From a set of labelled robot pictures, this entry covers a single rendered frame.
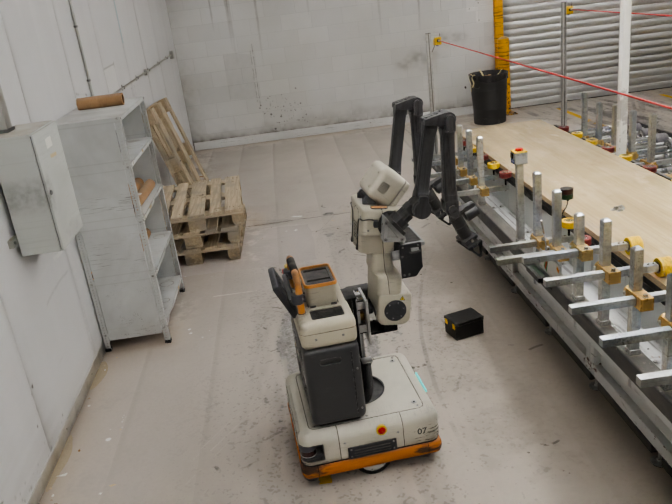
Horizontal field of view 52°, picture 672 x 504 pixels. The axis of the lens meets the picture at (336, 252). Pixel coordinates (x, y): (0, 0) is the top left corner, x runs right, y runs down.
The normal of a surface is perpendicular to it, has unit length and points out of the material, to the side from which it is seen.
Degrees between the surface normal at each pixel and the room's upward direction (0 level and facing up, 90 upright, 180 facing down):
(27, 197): 90
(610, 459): 0
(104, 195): 90
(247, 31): 90
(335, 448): 90
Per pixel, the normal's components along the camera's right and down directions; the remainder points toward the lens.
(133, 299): 0.10, 0.35
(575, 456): -0.11, -0.93
